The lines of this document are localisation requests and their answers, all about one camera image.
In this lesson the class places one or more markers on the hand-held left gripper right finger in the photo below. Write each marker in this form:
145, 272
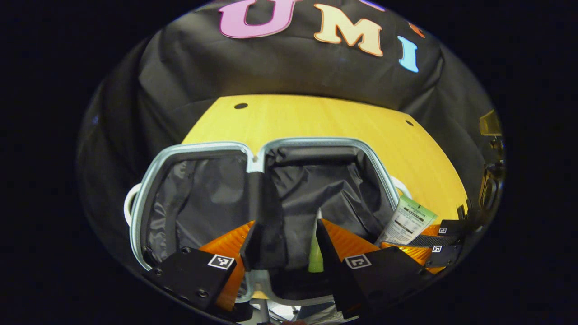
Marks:
328, 262

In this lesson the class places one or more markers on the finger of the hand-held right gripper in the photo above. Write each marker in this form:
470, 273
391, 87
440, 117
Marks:
433, 240
445, 256

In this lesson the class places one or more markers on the white tube with green label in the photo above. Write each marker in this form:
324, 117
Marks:
406, 221

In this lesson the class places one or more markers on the black backdrop cloth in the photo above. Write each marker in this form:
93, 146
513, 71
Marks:
271, 67

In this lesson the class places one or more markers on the green skin care tube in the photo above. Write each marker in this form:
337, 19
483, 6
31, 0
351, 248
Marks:
316, 257

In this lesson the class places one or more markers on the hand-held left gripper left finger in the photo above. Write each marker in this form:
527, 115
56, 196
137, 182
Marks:
254, 248

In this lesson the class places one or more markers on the pale blue suitcase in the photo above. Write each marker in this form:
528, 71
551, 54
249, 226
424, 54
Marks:
203, 203

